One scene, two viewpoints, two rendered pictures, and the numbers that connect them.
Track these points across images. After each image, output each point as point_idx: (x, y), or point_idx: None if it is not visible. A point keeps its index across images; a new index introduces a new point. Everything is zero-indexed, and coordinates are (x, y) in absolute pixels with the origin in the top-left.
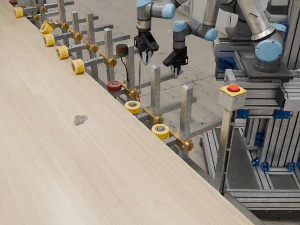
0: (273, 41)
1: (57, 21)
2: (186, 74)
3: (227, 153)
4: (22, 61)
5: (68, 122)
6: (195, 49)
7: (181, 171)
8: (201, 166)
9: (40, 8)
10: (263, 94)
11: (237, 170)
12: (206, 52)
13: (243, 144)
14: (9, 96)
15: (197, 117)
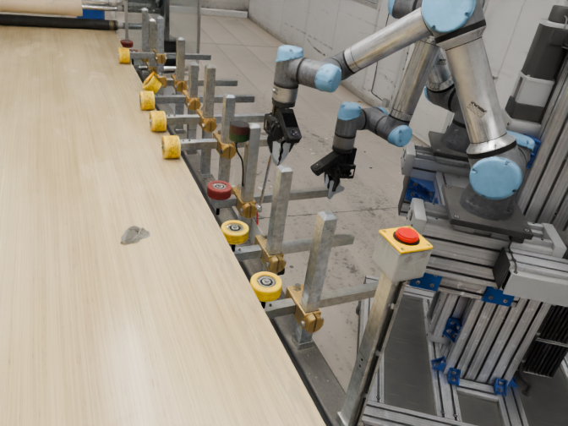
0: (508, 163)
1: (172, 76)
2: (363, 197)
3: (374, 360)
4: (91, 124)
5: (111, 237)
6: (385, 163)
7: (276, 376)
8: (350, 347)
9: (157, 56)
10: (472, 255)
11: (405, 372)
12: (400, 170)
13: (424, 328)
14: (41, 172)
15: (363, 265)
